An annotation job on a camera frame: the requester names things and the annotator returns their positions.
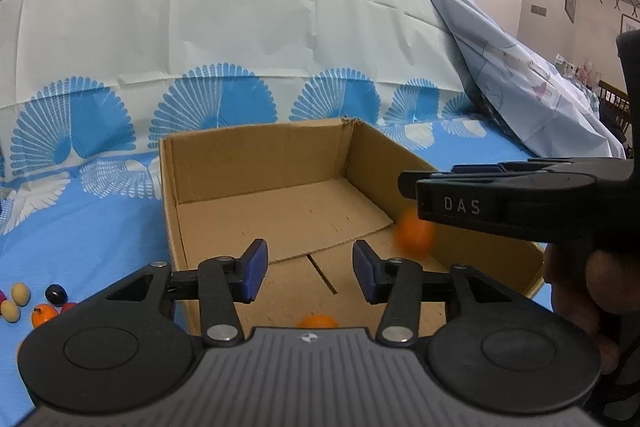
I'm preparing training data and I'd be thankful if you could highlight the pale blue patterned sheet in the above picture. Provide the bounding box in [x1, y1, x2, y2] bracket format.
[400, 0, 628, 160]

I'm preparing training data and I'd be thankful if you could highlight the person's right hand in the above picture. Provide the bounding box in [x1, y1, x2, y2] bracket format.
[544, 243, 622, 375]

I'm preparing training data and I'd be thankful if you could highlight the mandarin orange with stem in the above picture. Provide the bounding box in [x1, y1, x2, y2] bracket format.
[31, 304, 60, 328]

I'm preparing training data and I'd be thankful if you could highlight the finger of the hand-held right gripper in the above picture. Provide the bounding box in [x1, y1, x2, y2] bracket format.
[450, 161, 568, 178]
[398, 171, 506, 208]

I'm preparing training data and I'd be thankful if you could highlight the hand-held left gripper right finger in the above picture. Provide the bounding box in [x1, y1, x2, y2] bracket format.
[352, 239, 516, 349]

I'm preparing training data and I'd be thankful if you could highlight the brown cardboard box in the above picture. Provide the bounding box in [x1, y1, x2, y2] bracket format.
[158, 117, 545, 339]

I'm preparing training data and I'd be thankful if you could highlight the small round orange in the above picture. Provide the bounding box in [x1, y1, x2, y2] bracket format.
[295, 314, 340, 329]

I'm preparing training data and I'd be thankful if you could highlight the wooden chair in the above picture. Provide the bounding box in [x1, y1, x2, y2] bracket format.
[598, 79, 632, 144]

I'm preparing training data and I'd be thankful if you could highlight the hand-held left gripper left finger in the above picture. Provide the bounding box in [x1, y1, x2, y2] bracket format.
[102, 238, 269, 349]

